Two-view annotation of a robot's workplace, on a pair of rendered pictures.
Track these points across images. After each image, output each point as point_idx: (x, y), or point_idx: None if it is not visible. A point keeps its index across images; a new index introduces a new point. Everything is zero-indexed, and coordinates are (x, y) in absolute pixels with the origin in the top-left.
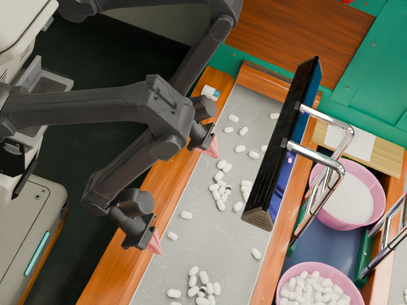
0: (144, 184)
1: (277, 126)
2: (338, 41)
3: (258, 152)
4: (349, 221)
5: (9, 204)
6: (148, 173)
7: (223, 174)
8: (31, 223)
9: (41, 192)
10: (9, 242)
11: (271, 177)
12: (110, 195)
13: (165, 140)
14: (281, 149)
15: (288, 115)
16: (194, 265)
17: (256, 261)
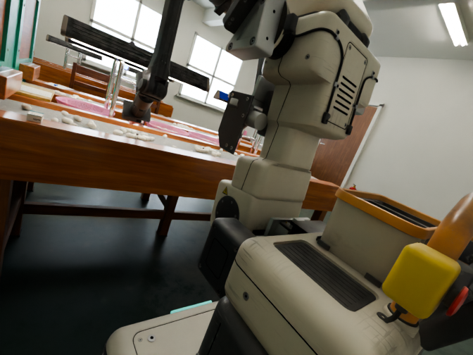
0: (179, 153)
1: (145, 61)
2: (1, 3)
3: (82, 122)
4: None
5: (182, 352)
6: (169, 153)
7: (123, 136)
8: (181, 320)
9: (143, 339)
10: (210, 320)
11: (191, 70)
12: None
13: None
14: (172, 62)
15: (139, 51)
16: (194, 151)
17: (167, 138)
